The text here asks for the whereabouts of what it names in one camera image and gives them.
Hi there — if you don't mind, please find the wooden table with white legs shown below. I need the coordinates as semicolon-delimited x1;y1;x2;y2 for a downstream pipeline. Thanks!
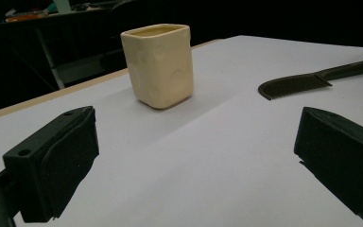
0;5;133;93

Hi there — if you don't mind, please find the orange object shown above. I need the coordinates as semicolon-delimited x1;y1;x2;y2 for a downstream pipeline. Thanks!
5;10;50;23

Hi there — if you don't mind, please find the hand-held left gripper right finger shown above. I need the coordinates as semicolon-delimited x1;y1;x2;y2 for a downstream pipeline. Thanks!
293;106;363;224

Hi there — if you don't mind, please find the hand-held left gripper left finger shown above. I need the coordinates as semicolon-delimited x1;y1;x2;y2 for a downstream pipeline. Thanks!
2;105;100;223

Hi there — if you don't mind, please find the black comb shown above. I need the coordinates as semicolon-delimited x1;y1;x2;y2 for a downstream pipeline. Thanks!
257;58;363;101

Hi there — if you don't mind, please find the pale green object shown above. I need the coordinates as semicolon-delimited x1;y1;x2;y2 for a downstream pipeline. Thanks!
52;0;72;14

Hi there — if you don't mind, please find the white table mat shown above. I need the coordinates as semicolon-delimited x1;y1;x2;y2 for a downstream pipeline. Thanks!
0;35;363;227

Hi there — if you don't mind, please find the cream square cup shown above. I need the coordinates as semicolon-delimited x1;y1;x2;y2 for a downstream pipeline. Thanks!
120;23;195;110

